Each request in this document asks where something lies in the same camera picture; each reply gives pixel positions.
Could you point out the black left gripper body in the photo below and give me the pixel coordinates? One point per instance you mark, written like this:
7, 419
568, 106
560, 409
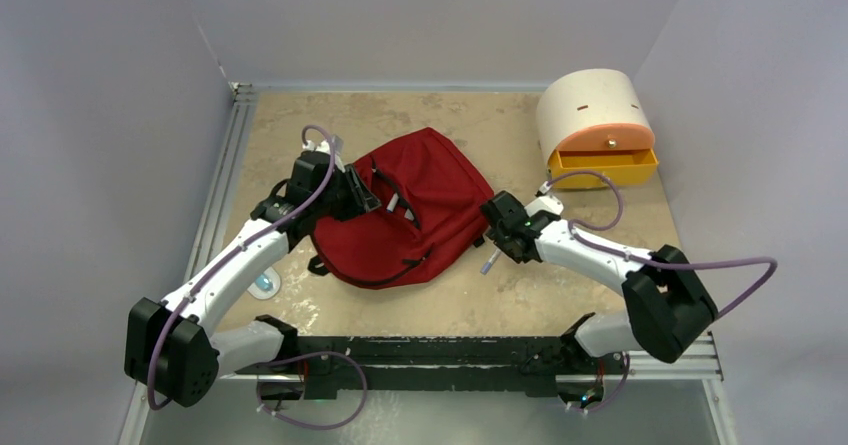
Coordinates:
340, 201

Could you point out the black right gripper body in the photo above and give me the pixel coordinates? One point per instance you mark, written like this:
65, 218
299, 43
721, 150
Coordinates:
499, 241

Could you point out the white blue marker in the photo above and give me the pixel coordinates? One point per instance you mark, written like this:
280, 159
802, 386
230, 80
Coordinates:
490, 262
390, 207

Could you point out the red student backpack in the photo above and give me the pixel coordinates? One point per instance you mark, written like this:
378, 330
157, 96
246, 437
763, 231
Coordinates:
437, 217

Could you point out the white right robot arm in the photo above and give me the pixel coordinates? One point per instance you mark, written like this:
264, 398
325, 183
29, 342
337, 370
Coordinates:
667, 307

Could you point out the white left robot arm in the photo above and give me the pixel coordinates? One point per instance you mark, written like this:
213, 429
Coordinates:
173, 345

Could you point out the white blue oval case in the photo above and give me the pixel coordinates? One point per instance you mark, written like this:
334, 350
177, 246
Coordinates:
266, 286

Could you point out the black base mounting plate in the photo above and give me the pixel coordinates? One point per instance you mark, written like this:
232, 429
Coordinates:
538, 366

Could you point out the orange upper drawer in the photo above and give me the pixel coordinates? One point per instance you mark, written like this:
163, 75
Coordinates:
605, 138

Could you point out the cream rounded drawer cabinet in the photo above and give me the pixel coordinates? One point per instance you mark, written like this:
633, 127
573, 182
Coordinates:
585, 98

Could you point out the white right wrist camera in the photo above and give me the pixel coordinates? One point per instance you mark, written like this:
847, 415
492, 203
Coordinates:
551, 203

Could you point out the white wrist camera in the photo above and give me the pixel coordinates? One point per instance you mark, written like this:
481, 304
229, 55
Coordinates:
551, 203
334, 146

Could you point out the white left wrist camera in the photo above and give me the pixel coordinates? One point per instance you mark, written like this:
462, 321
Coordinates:
334, 146

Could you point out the aluminium frame rails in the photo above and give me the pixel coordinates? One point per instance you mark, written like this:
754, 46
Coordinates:
660, 404

